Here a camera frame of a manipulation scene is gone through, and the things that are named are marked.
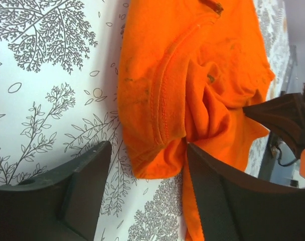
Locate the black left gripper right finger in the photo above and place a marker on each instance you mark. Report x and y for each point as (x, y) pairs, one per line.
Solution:
(233, 205)

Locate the floral patterned table mat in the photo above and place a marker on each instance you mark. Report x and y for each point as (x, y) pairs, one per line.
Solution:
(59, 66)

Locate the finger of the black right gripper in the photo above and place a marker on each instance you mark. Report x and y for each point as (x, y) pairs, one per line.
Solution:
(284, 116)

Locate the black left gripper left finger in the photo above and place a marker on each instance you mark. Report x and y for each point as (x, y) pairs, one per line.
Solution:
(61, 204)

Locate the orange t shirt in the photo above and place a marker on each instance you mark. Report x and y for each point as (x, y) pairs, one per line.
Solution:
(187, 69)

